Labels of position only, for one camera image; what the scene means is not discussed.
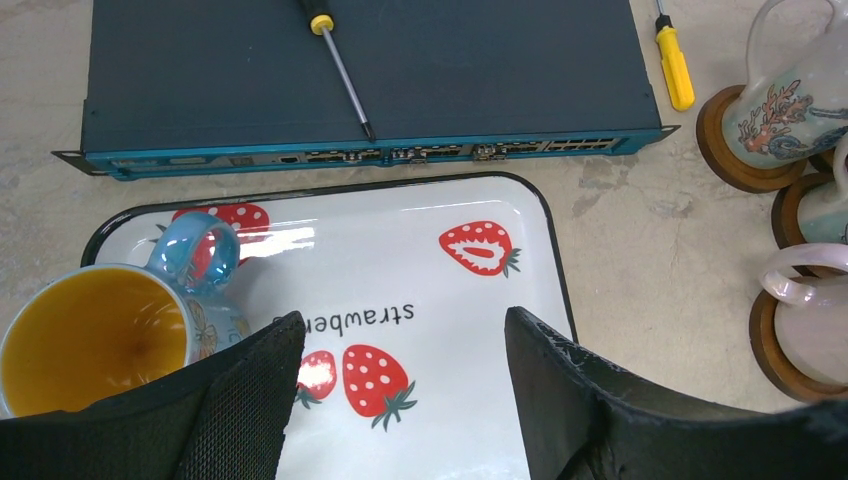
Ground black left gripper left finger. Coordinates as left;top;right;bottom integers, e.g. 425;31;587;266
1;311;306;479

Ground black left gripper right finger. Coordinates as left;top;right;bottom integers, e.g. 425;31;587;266
505;307;847;479

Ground blue butterfly mug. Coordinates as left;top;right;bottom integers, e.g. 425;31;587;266
1;212;250;417

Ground wooden coaster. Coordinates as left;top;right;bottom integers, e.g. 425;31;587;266
771;173;834;249
748;290;847;403
695;85;808;194
808;148;835;173

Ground purple interior mug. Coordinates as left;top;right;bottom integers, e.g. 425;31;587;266
759;243;847;387

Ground cream floral mug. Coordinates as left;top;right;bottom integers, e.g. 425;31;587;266
722;1;847;169

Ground white strawberry tray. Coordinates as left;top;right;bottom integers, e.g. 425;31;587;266
82;173;573;479

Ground small yellow screwdriver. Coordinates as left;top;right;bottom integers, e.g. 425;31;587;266
655;0;696;112

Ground black yellow long screwdriver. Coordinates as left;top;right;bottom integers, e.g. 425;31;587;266
298;0;376;143

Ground dark network switch box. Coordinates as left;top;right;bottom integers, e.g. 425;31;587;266
60;0;671;180

